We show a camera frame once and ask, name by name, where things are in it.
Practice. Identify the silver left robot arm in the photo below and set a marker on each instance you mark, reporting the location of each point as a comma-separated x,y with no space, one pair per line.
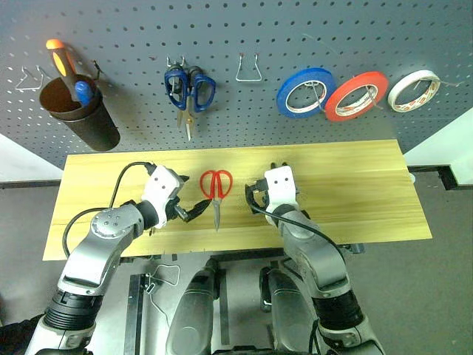
99,251

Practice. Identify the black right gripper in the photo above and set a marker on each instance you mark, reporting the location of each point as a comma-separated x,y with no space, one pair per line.
256,194

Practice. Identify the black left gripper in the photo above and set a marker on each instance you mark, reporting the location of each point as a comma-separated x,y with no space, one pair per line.
173,211

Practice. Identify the black cup holder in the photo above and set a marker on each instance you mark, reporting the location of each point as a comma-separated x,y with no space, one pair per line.
92,125

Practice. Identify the red tape roll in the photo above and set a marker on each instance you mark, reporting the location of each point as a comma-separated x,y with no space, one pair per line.
338,98

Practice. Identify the silver scissors peg hook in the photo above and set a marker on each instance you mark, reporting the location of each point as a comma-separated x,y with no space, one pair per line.
169,61

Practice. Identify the grey perforated pegboard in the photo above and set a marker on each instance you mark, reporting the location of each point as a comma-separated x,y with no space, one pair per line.
236,29

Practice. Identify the blue tape roll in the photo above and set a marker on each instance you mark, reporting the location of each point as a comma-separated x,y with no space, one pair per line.
286,90

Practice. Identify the white tape roll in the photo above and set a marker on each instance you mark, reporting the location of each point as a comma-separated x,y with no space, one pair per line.
397,88

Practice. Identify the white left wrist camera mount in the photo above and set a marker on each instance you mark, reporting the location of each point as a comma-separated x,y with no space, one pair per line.
160,185

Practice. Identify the dark rounded robot leg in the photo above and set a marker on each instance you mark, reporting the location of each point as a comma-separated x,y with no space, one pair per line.
290,318
192,314

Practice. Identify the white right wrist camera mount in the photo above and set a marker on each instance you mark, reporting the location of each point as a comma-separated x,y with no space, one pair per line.
281,188

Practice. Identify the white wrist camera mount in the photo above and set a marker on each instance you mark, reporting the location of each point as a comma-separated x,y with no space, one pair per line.
281,188
160,185

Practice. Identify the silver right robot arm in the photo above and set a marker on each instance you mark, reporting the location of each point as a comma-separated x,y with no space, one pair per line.
318,255

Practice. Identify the white side panel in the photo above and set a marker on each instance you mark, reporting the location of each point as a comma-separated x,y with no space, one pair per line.
22,166
443,148

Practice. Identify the dark cup holder hook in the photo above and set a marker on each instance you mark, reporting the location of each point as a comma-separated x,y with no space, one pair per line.
97,68

